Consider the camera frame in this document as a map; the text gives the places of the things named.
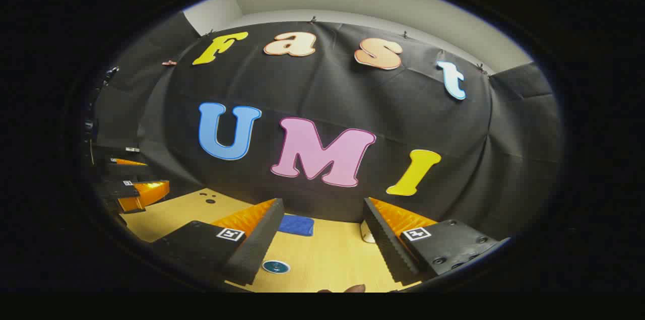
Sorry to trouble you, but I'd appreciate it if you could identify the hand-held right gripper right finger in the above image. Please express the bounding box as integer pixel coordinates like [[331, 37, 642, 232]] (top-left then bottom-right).
[[363, 197, 505, 284]]

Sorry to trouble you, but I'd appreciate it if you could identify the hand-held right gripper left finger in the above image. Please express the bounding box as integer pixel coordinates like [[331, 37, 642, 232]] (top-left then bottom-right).
[[151, 198, 285, 286]]

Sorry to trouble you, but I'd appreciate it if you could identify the white toaster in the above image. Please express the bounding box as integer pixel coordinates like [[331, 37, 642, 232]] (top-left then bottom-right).
[[360, 219, 377, 244]]

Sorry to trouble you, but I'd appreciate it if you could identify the blue folded towel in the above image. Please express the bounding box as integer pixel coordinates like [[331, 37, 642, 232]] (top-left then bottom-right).
[[277, 214, 314, 237]]

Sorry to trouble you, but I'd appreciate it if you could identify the black backdrop cloth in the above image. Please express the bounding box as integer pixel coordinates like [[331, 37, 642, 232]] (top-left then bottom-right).
[[93, 12, 564, 240]]

